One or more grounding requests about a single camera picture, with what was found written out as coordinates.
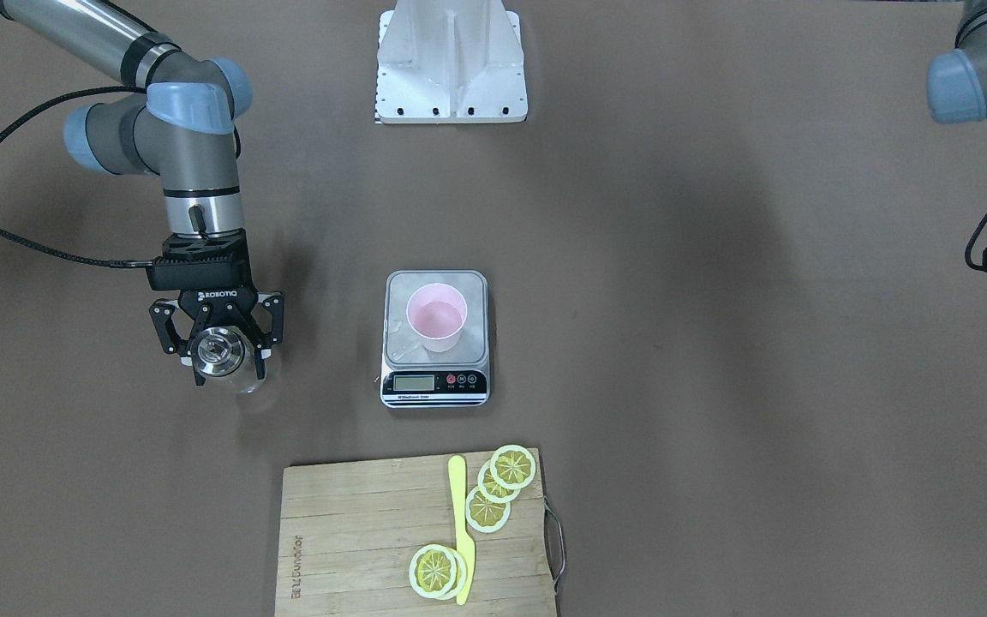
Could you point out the pink plastic cup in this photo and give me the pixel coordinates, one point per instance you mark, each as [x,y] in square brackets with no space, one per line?
[437,314]

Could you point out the lemon slice lower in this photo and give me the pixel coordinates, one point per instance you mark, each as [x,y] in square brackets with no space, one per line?
[484,515]

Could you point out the glass sauce bottle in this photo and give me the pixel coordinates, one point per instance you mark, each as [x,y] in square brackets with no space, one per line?
[224,358]

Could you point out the lemon slice middle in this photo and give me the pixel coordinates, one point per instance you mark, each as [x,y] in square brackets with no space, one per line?
[490,490]

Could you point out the digital kitchen scale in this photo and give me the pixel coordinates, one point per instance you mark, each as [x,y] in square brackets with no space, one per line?
[412,377]

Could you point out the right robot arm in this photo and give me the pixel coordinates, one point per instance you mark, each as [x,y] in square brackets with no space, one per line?
[176,121]

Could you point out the bamboo cutting board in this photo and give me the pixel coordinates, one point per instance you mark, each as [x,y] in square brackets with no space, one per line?
[349,530]

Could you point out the white camera mast base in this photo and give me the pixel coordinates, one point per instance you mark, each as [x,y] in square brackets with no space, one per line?
[450,62]

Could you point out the yellow plastic knife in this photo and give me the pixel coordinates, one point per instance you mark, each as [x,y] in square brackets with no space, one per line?
[464,544]

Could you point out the lemon slice front pair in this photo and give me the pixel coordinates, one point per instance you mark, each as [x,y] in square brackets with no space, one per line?
[438,572]

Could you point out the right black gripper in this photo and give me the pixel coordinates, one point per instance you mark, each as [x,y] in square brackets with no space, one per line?
[218,302]

